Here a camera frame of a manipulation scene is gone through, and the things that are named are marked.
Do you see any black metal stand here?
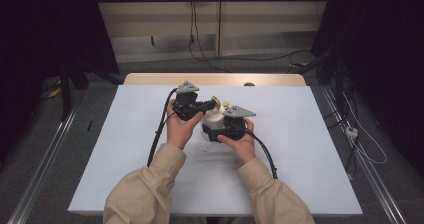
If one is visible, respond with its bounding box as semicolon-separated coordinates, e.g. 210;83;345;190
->
58;59;91;122

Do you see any cream manual food chopper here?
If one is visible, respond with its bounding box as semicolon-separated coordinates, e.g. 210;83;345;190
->
200;95;232;142

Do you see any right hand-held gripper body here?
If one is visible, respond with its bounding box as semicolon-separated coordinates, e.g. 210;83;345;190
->
219;105;257;142

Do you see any white cable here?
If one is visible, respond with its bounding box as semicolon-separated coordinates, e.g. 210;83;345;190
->
342;93;388;166

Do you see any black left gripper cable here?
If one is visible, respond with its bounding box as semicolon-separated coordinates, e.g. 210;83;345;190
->
146;87;180;168

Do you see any person's left hand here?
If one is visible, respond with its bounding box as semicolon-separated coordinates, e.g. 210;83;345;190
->
165;98;204;151

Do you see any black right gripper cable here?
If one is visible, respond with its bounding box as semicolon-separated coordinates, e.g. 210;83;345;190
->
229;122;279;181

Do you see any long black floor cable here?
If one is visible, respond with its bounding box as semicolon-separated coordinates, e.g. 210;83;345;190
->
199;49;313;64

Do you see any wooden wall strip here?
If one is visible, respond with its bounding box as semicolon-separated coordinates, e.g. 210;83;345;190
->
214;0;223;57

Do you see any metal floor rail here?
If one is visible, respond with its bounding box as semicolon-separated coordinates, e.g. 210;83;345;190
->
6;106;80;224
320;84;407;224

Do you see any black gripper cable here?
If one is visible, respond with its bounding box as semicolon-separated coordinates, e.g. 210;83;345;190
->
146;87;180;168
229;122;279;181

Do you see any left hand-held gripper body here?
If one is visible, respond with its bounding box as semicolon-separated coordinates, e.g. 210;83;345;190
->
172;80;205;122

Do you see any white table cover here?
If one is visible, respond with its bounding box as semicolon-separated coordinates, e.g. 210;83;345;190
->
67;84;364;217

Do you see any white power strip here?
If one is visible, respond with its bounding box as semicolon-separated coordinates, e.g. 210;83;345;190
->
345;125;359;140

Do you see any person's right hand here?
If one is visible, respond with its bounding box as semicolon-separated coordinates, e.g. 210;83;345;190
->
216;117;258;167

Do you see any wooden table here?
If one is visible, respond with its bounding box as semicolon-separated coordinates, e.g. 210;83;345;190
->
123;72;307;87

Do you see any black curtain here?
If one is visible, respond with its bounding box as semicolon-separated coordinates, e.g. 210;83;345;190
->
311;0;424;175
0;0;120;158

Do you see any black power cable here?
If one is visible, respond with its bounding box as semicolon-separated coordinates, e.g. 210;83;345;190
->
192;1;234;74
188;1;214;63

